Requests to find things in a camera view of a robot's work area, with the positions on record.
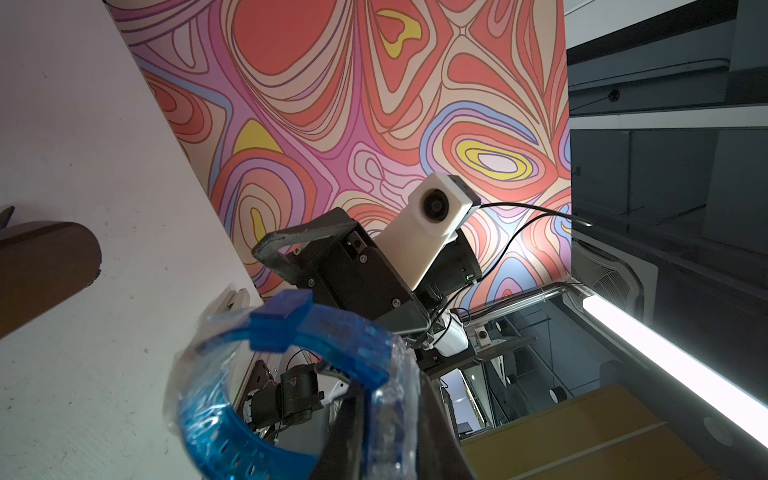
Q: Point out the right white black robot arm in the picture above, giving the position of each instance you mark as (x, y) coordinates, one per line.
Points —
(454, 268)

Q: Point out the brown wooden watch stand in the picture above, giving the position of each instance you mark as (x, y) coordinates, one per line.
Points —
(44, 263)

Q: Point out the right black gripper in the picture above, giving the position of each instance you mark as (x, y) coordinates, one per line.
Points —
(335, 257)

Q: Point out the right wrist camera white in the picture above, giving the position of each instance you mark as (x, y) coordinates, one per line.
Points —
(435, 210)

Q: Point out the ceiling light bar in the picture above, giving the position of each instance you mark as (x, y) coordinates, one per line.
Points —
(738, 406)

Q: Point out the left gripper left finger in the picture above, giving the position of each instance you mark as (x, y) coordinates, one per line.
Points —
(342, 457)

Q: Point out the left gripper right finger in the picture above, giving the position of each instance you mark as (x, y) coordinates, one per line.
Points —
(438, 453)

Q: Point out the blue transparent wrist watch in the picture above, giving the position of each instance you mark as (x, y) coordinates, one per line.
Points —
(198, 407)

